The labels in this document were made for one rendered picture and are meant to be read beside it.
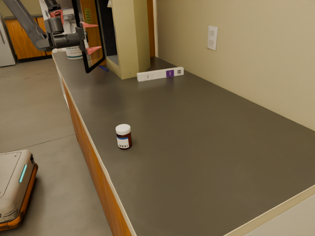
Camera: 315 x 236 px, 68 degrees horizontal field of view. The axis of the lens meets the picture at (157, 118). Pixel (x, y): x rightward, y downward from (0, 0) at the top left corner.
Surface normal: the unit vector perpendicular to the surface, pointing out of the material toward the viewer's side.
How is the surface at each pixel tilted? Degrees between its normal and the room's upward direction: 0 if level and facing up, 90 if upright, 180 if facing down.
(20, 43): 90
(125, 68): 90
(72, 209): 0
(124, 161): 1
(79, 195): 0
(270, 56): 90
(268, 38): 90
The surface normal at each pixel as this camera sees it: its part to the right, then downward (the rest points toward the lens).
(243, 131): -0.04, -0.87
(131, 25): 0.45, 0.42
